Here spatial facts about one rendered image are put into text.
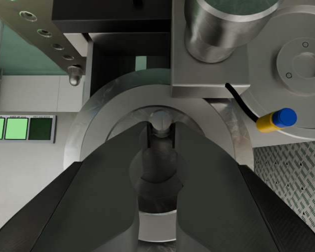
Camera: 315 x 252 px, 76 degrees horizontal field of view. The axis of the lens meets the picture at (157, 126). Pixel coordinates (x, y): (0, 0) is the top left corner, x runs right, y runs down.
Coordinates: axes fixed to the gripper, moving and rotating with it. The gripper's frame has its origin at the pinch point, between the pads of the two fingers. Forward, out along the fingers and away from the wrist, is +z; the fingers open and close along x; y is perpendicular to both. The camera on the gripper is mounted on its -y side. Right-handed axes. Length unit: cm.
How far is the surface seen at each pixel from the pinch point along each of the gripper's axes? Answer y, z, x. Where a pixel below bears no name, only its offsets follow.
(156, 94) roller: -0.2, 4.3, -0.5
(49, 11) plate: -5.5, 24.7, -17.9
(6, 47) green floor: 35, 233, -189
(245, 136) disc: 2.7, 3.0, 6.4
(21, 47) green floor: 35, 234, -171
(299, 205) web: 15.7, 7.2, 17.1
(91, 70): -1.3, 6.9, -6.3
